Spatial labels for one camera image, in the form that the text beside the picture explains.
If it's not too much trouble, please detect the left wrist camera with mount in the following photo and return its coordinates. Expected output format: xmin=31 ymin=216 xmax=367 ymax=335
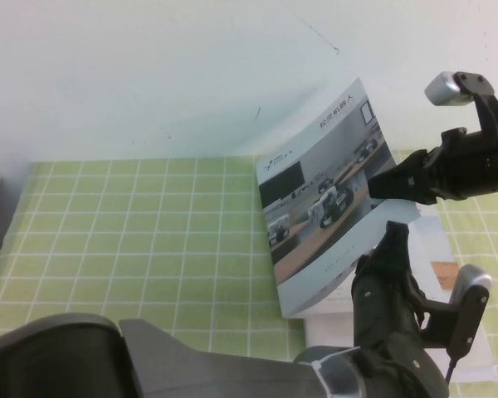
xmin=418 ymin=265 xmax=494 ymax=362

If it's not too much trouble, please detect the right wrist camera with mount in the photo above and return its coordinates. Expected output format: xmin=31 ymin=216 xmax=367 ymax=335
xmin=422 ymin=70 xmax=498 ymax=140

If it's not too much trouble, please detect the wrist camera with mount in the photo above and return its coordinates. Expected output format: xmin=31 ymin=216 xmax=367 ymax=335
xmin=422 ymin=70 xmax=498 ymax=140
xmin=418 ymin=265 xmax=494 ymax=362

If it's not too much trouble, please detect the green checked tablecloth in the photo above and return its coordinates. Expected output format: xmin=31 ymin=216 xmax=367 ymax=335
xmin=0 ymin=148 xmax=498 ymax=398

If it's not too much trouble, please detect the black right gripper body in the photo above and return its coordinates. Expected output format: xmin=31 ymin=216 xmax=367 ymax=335
xmin=422 ymin=126 xmax=498 ymax=205

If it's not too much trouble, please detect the AgileX robot brochure book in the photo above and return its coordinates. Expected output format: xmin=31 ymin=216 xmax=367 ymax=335
xmin=256 ymin=75 xmax=497 ymax=374

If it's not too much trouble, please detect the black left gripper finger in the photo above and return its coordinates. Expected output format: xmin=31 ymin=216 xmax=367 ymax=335
xmin=371 ymin=221 xmax=410 ymax=267

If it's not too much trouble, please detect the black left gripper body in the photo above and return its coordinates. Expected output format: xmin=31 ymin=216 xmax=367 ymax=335
xmin=350 ymin=248 xmax=431 ymax=354

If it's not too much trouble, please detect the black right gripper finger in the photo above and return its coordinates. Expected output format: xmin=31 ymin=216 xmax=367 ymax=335
xmin=367 ymin=159 xmax=431 ymax=205
xmin=393 ymin=149 xmax=433 ymax=167

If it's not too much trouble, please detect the translucent white tape wrap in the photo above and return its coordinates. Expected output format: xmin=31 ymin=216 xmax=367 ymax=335
xmin=309 ymin=350 xmax=360 ymax=398

